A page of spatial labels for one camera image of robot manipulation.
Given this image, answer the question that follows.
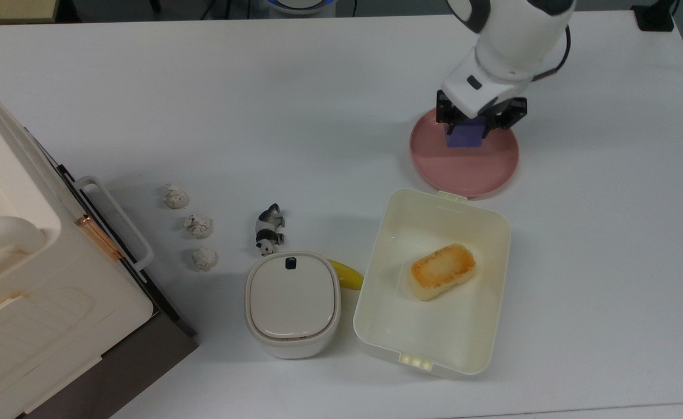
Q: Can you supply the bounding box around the brown drawer unit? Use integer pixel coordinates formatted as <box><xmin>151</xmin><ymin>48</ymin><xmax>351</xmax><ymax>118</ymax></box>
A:
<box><xmin>21</xmin><ymin>129</ymin><xmax>200</xmax><ymax>419</ymax></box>

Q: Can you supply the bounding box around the black clamp base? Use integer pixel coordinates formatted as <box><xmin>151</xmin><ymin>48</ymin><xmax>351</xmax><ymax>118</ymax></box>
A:
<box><xmin>631</xmin><ymin>0</ymin><xmax>678</xmax><ymax>32</ymax></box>

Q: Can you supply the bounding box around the panda toy figure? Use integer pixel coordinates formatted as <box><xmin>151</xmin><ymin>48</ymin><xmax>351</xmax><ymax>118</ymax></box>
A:
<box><xmin>254</xmin><ymin>203</ymin><xmax>286</xmax><ymax>257</ymax></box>

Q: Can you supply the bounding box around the robot base with blue ring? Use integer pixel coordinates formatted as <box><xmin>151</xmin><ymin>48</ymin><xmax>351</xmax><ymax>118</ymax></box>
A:
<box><xmin>267</xmin><ymin>0</ymin><xmax>337</xmax><ymax>16</ymax></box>

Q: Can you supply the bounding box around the toasted toy bread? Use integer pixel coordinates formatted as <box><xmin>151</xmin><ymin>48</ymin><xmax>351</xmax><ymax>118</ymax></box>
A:
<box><xmin>407</xmin><ymin>243</ymin><xmax>477</xmax><ymax>302</ymax></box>

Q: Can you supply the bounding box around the crumpled white paper ball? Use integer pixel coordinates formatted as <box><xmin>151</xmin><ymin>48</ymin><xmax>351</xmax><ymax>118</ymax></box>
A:
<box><xmin>183</xmin><ymin>214</ymin><xmax>214</xmax><ymax>239</ymax></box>
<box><xmin>192</xmin><ymin>247</ymin><xmax>219</xmax><ymax>272</ymax></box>
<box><xmin>162</xmin><ymin>184</ymin><xmax>190</xmax><ymax>210</ymax></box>

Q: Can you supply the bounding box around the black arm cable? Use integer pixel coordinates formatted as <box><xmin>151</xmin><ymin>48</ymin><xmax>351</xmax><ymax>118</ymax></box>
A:
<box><xmin>530</xmin><ymin>23</ymin><xmax>572</xmax><ymax>82</ymax></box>

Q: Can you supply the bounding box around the pink plastic plate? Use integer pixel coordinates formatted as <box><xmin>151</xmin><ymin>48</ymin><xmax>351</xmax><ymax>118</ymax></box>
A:
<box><xmin>409</xmin><ymin>108</ymin><xmax>520</xmax><ymax>200</ymax></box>

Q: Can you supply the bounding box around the cream plastic storage bin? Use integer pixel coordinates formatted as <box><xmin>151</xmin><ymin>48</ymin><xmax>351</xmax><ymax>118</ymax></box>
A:
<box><xmin>353</xmin><ymin>188</ymin><xmax>512</xmax><ymax>378</ymax></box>

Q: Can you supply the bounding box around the small white lidded trash can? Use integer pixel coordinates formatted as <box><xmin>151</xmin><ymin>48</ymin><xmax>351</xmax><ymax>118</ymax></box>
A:
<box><xmin>245</xmin><ymin>251</ymin><xmax>342</xmax><ymax>360</ymax></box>

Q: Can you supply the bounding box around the cream toy cabinet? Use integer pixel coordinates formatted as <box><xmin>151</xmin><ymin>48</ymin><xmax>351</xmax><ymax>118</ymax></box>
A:
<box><xmin>0</xmin><ymin>67</ymin><xmax>155</xmax><ymax>419</ymax></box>

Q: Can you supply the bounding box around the wooden desk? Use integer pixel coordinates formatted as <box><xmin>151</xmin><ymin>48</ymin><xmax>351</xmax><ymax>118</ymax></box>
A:
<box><xmin>0</xmin><ymin>0</ymin><xmax>59</xmax><ymax>25</ymax></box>

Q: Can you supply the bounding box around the purple cube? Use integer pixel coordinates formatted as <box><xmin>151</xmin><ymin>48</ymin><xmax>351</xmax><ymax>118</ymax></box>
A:
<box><xmin>446</xmin><ymin>116</ymin><xmax>488</xmax><ymax>148</ymax></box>

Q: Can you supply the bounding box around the yellow toy banana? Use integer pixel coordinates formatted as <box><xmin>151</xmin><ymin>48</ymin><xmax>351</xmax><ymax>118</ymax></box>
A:
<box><xmin>328</xmin><ymin>259</ymin><xmax>364</xmax><ymax>290</ymax></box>

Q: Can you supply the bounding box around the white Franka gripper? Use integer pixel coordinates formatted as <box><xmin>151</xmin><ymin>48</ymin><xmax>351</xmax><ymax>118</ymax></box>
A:
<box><xmin>436</xmin><ymin>49</ymin><xmax>530</xmax><ymax>139</ymax></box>

